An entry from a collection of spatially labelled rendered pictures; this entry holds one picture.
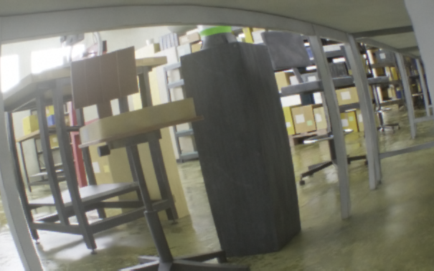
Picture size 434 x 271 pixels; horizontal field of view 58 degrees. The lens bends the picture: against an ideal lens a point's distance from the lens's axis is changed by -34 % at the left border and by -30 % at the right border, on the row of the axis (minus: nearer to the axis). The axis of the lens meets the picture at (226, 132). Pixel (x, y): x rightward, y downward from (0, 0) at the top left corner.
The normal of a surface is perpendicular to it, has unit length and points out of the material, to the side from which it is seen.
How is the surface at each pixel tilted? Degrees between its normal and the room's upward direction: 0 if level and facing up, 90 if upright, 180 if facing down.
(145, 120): 90
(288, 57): 84
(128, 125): 90
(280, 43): 84
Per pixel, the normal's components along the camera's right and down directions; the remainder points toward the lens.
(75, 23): 0.82, -0.15
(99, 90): 0.62, -0.11
